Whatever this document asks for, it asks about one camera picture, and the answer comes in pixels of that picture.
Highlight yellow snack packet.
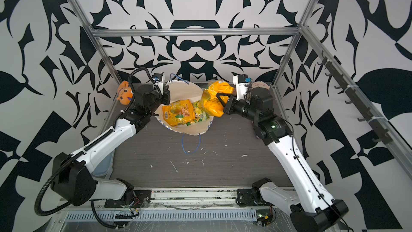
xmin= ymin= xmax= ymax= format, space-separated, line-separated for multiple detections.
xmin=200 ymin=80 xmax=235 ymax=117
xmin=162 ymin=99 xmax=195 ymax=127

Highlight blue checkered paper bag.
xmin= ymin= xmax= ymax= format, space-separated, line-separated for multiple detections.
xmin=155 ymin=75 xmax=213 ymax=154

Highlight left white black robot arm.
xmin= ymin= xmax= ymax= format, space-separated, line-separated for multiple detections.
xmin=50 ymin=84 xmax=171 ymax=206

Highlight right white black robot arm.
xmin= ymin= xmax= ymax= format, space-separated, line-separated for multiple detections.
xmin=216 ymin=88 xmax=349 ymax=232

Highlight pink round timer clock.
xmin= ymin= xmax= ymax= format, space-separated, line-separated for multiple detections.
xmin=251 ymin=81 xmax=270 ymax=90

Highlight orange plush toy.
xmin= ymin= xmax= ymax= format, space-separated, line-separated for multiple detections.
xmin=117 ymin=81 xmax=133 ymax=105

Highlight green snack packet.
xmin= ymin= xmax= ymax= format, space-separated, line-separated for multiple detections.
xmin=192 ymin=101 xmax=209 ymax=124

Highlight blue grey block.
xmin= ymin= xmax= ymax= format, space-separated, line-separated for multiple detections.
xmin=93 ymin=152 xmax=114 ymax=177

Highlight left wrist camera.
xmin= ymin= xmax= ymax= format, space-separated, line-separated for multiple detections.
xmin=152 ymin=73 xmax=164 ymax=95

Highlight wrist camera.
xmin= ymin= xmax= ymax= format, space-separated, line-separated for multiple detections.
xmin=232 ymin=74 xmax=252 ymax=101
xmin=152 ymin=73 xmax=164 ymax=95

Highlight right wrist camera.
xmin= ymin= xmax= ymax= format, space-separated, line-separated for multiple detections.
xmin=232 ymin=74 xmax=252 ymax=101

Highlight black corrugated cable conduit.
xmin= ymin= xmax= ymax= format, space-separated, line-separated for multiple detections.
xmin=34 ymin=67 xmax=158 ymax=229

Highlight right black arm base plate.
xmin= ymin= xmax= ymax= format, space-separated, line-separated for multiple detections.
xmin=236 ymin=188 xmax=284 ymax=207

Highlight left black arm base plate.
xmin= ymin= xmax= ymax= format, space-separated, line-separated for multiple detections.
xmin=104 ymin=190 xmax=152 ymax=208

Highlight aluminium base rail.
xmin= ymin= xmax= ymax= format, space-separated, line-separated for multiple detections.
xmin=51 ymin=188 xmax=296 ymax=230

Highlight grey wall hook rack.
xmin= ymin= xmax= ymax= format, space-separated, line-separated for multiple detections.
xmin=319 ymin=51 xmax=394 ymax=145

